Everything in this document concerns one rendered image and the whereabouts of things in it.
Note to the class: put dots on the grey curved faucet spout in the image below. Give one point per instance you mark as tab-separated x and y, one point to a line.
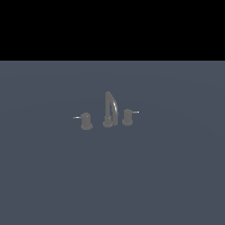
108	109

